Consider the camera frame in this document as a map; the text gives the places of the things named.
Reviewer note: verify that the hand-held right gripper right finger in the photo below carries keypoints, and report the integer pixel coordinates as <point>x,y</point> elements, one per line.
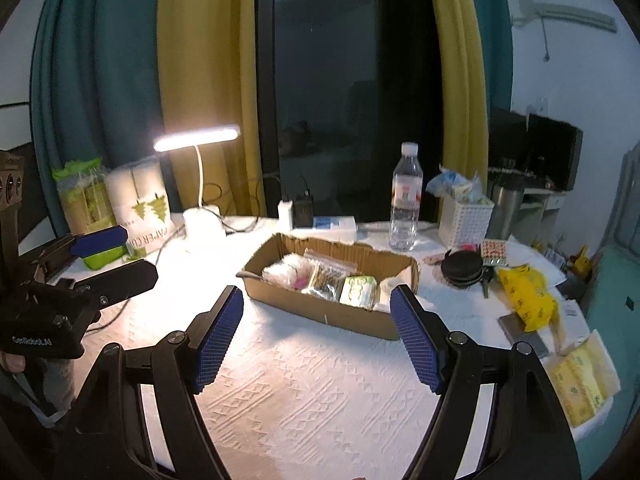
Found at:
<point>417,345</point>

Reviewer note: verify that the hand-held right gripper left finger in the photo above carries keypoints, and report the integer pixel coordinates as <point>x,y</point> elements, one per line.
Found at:
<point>217,345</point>

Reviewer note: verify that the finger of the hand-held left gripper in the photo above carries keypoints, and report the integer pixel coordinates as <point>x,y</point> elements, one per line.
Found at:
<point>97,241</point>
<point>122,280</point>

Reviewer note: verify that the bright green soft pad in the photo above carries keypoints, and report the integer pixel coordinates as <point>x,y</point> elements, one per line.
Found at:
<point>102,261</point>

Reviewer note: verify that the white tissue wad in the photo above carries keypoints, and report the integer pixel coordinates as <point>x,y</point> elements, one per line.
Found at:
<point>395,285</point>

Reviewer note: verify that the green snack packet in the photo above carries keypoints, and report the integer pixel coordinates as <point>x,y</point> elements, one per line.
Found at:
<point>359,291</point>

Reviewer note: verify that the cardboard box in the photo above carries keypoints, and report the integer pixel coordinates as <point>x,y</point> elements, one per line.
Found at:
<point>310,310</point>

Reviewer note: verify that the white fluffy tuft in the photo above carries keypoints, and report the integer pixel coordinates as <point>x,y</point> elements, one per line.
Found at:
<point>282,270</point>

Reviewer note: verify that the pink soft item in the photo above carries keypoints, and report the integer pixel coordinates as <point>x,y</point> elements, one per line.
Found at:
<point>301,283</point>

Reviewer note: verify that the clear zip bag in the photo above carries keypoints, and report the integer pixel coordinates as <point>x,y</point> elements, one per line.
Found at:
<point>327,275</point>

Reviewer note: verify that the person's left forearm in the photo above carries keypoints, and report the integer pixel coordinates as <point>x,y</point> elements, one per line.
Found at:
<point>30,400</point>

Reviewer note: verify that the person's left hand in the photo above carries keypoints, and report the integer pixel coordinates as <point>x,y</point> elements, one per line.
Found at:
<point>12,362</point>

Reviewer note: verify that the green-topped paper cup pack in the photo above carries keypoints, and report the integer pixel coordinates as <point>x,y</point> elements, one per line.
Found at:
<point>82,200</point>

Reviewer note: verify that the white paper cup pack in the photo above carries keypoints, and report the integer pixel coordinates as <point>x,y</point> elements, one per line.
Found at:
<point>140,200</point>

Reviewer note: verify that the black round pouch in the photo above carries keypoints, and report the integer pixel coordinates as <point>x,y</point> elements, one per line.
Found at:
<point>461,267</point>

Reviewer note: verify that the keys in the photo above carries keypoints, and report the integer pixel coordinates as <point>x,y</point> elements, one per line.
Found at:
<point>486,280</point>

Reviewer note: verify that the white desk lamp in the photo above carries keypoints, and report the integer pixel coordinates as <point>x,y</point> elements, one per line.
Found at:
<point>202,227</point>

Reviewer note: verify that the grey phone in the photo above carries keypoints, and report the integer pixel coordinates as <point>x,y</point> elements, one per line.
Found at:
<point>525,340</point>

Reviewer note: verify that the white embossed tablecloth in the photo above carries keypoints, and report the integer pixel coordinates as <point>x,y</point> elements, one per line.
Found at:
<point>310,400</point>

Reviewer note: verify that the red blister pack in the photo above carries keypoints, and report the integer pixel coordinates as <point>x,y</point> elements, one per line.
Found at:
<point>494,252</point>

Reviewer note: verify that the yellow plastic bag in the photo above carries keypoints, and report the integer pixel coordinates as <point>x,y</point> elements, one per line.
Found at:
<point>530,297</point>

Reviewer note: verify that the white woven basket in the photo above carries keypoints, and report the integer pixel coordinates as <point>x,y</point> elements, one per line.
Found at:
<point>465,222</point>

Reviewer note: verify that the clear water bottle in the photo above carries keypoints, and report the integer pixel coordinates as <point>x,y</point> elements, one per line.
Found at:
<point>406,200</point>

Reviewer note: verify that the white and blue box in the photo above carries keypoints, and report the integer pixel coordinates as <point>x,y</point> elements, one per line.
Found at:
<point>335,225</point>

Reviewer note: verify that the white charger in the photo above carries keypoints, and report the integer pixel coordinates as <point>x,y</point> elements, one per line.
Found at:
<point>286,214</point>

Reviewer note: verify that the wide teal curtain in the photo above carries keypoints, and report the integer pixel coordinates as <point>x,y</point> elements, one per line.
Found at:
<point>100,85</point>

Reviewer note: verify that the black power adapter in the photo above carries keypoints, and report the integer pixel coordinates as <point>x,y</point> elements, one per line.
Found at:
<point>303,214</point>

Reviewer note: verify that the steel thermos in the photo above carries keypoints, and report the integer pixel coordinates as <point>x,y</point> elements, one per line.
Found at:
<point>504,207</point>

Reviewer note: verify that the packets in basket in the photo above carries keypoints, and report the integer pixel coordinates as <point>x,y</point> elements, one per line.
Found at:
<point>457,185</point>

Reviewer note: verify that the yellow tissue pack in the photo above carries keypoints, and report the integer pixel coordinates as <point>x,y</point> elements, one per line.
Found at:
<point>582,382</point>

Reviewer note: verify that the yellow toy figure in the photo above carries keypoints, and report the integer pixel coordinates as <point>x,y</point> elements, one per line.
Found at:
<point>580,262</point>

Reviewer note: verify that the white side desk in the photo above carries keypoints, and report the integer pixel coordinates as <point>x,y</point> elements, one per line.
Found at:
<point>542,210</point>

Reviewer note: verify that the teal bed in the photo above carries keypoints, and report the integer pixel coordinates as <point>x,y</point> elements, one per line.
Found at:
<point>615,285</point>

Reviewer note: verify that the wide yellow curtain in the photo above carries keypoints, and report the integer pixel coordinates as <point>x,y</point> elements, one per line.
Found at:
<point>210,60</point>

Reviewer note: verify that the black monitor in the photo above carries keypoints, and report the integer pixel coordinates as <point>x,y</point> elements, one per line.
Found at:
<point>555,152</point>

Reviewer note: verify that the grey bed headboard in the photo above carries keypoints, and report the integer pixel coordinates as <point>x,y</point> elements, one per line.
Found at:
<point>627,195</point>

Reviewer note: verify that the narrow yellow curtain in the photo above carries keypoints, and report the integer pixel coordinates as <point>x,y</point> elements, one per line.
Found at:
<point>460,85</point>

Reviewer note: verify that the dark glass window door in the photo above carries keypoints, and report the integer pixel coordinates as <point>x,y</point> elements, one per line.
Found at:
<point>325,85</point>

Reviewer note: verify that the narrow teal curtain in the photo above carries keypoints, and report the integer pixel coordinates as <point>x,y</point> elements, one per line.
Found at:
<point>495,35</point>

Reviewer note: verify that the white air conditioner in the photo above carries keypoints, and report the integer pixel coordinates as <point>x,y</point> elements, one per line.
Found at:
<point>565,12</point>

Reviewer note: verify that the white wall outlet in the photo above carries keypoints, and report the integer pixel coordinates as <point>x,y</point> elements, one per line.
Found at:
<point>542,105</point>

